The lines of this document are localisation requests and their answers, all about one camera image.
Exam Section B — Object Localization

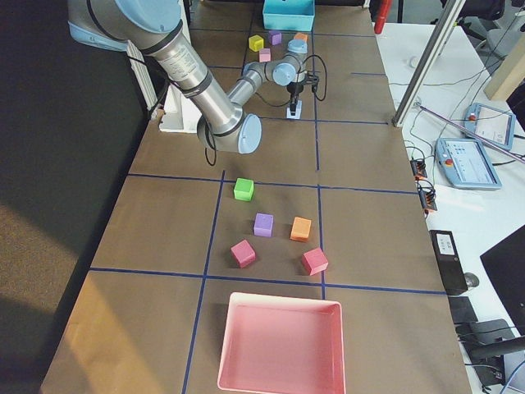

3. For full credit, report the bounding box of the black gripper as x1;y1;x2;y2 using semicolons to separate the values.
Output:
286;81;304;112

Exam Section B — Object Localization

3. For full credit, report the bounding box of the light blue foam block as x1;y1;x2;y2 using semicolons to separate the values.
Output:
286;100;303;120

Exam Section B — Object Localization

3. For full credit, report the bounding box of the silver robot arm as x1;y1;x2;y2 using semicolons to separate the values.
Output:
67;0;308;154

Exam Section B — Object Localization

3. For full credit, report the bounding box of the pink foam block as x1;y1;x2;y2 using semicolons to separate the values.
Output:
258;48;272;62

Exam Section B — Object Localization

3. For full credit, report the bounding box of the purple foam block left side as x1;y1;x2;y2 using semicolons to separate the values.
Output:
267;30;282;46

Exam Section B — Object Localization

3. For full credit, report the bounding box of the purple foam block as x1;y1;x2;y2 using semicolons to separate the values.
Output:
253;213;274;237
267;30;282;46

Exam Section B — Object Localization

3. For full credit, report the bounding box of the orange foam block left side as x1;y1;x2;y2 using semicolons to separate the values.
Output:
294;32;308;42

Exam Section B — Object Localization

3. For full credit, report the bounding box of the orange foam block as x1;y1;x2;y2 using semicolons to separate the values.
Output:
294;32;308;42
290;217;312;242

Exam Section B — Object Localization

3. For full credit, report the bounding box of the yellow foam block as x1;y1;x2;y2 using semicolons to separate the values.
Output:
249;34;264;53

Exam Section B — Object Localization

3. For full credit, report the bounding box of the teal plastic bin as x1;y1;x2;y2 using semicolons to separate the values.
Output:
262;0;315;32

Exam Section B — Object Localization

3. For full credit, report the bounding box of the green foam block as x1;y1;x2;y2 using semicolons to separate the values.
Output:
234;177;254;202

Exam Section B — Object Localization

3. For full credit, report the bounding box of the purple foam block right side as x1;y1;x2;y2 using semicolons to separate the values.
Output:
253;213;274;237

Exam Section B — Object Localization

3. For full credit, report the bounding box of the orange foam block right side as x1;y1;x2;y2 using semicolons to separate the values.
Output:
290;217;312;242

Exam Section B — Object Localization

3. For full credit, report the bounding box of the red fire extinguisher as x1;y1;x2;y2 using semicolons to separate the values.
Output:
374;0;392;34

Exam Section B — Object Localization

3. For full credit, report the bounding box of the dark red foam block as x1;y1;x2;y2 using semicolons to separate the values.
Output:
230;239;257;268

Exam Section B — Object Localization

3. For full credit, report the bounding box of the black power strip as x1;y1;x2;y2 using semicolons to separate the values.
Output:
410;158;437;215

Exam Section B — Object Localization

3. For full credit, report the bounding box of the near teach pendant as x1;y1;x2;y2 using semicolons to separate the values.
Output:
436;138;502;190

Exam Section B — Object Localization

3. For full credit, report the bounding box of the teach pendant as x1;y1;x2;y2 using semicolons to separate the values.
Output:
463;103;517;150
436;138;502;190

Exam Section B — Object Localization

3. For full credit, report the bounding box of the black box with label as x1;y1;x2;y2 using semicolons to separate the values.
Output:
429;230;468;296

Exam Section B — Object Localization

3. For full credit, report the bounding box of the far teach pendant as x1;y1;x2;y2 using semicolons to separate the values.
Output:
463;103;517;150

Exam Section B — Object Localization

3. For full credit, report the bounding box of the pink plastic tray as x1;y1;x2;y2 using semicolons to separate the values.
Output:
217;292;346;393

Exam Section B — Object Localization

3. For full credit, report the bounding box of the black laptop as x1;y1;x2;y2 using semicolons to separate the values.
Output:
481;231;524;331

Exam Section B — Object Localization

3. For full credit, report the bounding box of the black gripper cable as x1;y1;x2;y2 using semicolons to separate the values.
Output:
304;54;329;102

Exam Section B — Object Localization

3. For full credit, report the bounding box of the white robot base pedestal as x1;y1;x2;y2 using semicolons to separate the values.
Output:
159;85;201;134

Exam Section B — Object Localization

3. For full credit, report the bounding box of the aluminium frame post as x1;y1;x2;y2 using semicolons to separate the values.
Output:
392;0;466;127

